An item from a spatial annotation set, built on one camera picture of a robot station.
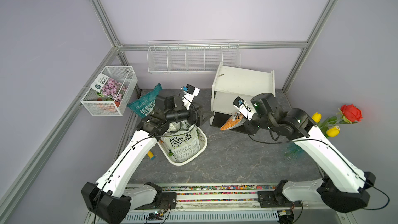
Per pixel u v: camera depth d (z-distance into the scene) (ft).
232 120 2.37
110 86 2.44
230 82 2.53
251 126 1.89
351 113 2.03
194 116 1.90
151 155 2.85
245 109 1.75
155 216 2.34
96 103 2.41
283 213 2.37
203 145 2.77
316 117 2.27
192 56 3.25
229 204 2.42
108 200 1.20
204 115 2.03
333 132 2.08
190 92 1.88
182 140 2.59
